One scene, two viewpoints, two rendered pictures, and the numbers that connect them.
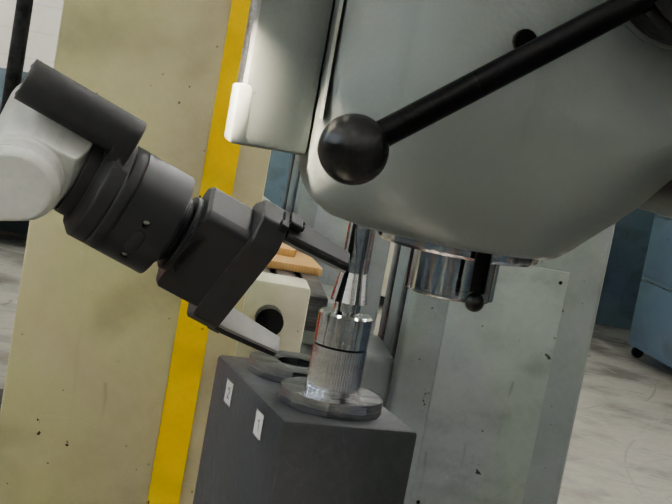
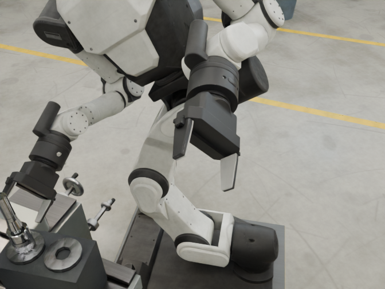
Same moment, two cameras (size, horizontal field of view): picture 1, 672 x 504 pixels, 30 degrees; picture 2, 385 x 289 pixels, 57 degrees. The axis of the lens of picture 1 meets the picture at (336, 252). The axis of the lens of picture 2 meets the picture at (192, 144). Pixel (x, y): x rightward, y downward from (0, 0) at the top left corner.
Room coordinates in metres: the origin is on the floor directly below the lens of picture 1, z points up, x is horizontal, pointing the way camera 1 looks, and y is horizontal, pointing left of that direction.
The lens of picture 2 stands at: (1.69, -0.23, 1.88)
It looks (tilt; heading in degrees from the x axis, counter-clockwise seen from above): 40 degrees down; 122
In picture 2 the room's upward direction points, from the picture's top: straight up
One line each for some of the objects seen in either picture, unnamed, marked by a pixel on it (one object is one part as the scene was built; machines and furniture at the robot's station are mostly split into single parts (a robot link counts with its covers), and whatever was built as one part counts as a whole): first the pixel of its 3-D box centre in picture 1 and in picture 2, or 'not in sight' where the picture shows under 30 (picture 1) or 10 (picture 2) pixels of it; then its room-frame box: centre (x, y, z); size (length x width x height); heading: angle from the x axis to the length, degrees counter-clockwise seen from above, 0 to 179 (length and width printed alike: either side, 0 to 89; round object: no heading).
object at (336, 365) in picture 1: (338, 357); (21, 238); (1.06, -0.02, 1.16); 0.05 x 0.05 x 0.06
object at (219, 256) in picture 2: not in sight; (206, 236); (1.27, 0.53, 0.68); 0.21 x 0.20 x 0.13; 21
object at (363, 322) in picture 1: (345, 318); (16, 230); (1.06, -0.02, 1.19); 0.05 x 0.05 x 0.01
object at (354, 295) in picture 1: (358, 249); (8, 213); (1.06, -0.02, 1.25); 0.03 x 0.03 x 0.11
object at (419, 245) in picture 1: (458, 242); not in sight; (0.66, -0.06, 1.31); 0.09 x 0.09 x 0.01
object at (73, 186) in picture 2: not in sight; (68, 191); (0.57, 0.43, 0.63); 0.16 x 0.12 x 0.12; 100
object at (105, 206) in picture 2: not in sight; (101, 212); (0.71, 0.48, 0.51); 0.22 x 0.06 x 0.06; 100
